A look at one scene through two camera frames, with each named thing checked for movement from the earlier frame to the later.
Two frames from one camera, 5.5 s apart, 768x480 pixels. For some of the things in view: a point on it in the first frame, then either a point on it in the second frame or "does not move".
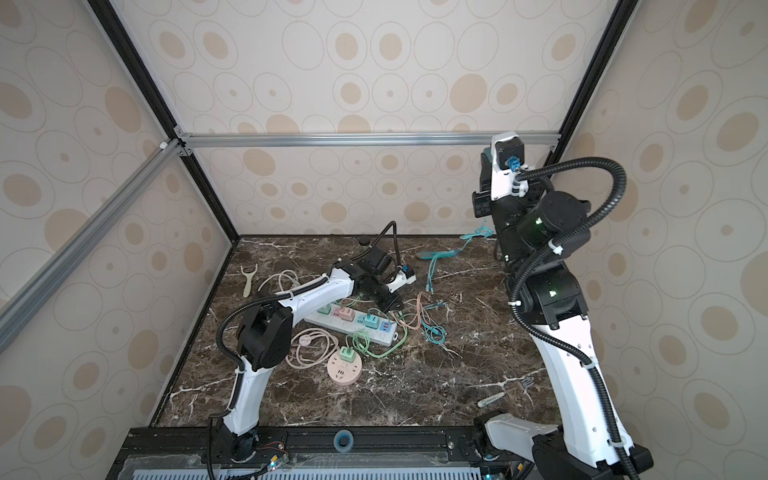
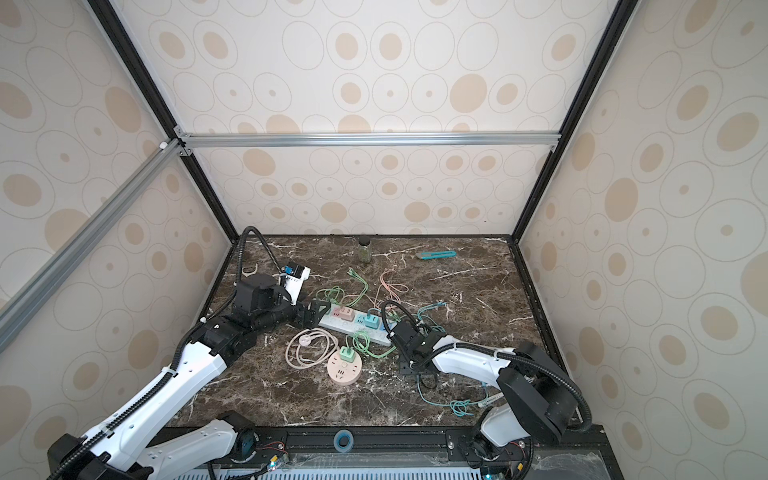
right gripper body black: x=507 y=219 to x=404 y=363
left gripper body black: x=381 y=296 to x=282 y=310
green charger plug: x=347 y=354 does not move
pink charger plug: x=346 y=314 does not move
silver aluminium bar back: x=343 y=137 does not move
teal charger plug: x=372 y=321 does not move
